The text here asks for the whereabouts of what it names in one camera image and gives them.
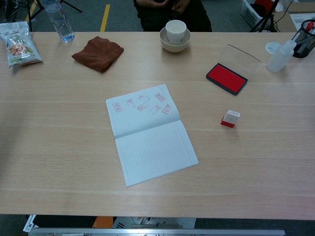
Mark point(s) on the white and red stamp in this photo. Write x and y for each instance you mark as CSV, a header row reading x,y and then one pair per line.
x,y
231,118

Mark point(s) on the red ink pad clear lid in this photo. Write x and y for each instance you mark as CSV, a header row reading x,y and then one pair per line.
x,y
226,78

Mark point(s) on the open lined notebook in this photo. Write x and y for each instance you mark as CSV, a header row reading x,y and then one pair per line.
x,y
150,137

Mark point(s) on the beige bowl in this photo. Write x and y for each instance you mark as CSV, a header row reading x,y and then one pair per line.
x,y
173,48

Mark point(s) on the brown folded cloth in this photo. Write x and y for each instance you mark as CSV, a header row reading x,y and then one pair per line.
x,y
99,54

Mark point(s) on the white paper cup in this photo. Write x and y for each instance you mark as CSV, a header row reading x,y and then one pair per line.
x,y
175,30

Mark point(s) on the person in black clothes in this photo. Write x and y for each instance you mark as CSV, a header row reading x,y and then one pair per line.
x,y
157,19

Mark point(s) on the orange block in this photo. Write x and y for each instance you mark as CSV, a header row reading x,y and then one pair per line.
x,y
103,222

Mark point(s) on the white round disc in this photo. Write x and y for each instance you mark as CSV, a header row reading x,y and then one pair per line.
x,y
270,46

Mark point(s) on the translucent squeeze bottle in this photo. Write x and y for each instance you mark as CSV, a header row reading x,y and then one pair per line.
x,y
279,59

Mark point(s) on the clear plastic water bottle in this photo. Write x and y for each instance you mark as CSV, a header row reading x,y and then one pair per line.
x,y
60,22

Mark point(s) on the white plastic basket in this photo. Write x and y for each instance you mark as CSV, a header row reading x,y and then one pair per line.
x,y
251,13

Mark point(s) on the black tripod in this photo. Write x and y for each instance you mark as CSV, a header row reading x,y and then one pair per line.
x,y
30,14
267,19

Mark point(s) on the silver nut snack bag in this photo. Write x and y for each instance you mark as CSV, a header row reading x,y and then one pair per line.
x,y
19,46

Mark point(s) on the cardboard box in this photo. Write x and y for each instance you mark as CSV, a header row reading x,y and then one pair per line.
x,y
283,17

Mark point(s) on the white printed label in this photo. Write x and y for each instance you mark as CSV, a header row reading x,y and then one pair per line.
x,y
29,223

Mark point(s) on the black mesh pen holder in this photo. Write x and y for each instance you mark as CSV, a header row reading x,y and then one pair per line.
x,y
306,40

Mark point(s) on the red marker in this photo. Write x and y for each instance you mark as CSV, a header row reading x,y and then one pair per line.
x,y
310,24

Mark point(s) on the silver metal rail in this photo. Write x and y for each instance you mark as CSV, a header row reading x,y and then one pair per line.
x,y
157,232

